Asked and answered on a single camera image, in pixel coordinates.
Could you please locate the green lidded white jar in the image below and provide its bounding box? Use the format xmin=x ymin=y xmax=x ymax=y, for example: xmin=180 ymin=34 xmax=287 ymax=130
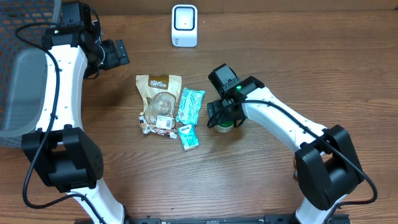
xmin=215 ymin=121 xmax=234 ymax=133

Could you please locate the teal wet wipes pack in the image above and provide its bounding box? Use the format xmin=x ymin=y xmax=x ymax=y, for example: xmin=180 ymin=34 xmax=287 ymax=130
xmin=176 ymin=88 xmax=205 ymax=126

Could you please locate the teal Kleenex tissue pack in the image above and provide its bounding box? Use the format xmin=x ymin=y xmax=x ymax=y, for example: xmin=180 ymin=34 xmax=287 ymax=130
xmin=178 ymin=124 xmax=200 ymax=151

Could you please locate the brown snack bag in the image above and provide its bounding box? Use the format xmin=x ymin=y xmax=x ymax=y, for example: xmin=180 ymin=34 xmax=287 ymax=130
xmin=136 ymin=75 xmax=182 ymax=139

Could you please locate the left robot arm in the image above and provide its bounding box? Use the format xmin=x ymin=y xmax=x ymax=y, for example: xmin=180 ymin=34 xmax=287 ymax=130
xmin=21 ymin=1 xmax=129 ymax=223

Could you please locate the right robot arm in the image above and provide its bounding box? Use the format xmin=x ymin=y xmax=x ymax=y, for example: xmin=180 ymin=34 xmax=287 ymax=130
xmin=207 ymin=64 xmax=364 ymax=223

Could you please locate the white barcode scanner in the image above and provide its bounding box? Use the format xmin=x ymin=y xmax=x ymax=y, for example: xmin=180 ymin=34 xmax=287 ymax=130
xmin=171 ymin=4 xmax=198 ymax=48

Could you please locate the grey plastic mesh basket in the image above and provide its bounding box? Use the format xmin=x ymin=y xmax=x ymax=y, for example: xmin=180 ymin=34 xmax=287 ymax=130
xmin=1 ymin=0 xmax=62 ymax=148

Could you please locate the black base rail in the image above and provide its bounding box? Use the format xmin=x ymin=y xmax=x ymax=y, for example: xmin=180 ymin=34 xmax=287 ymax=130
xmin=74 ymin=213 xmax=352 ymax=224

